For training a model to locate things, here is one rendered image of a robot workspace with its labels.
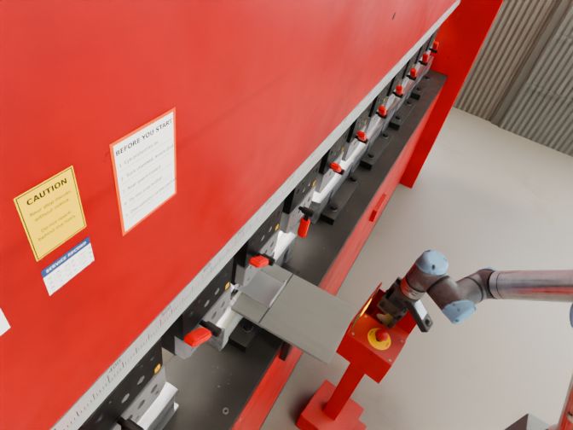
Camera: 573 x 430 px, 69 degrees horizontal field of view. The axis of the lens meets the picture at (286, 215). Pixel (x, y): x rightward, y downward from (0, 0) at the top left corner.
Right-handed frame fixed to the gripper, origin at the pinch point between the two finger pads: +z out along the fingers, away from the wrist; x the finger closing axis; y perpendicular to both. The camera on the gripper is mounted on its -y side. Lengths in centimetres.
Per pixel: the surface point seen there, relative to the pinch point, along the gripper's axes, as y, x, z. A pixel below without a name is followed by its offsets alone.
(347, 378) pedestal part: 0.2, 8.2, 27.9
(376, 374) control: -4.6, 15.1, 3.0
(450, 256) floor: -13, -135, 73
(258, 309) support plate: 29, 40, -24
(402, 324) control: -3.2, -4.5, 0.3
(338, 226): 32.7, -12.6, -11.4
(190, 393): 29, 61, -12
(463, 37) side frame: 56, -180, -32
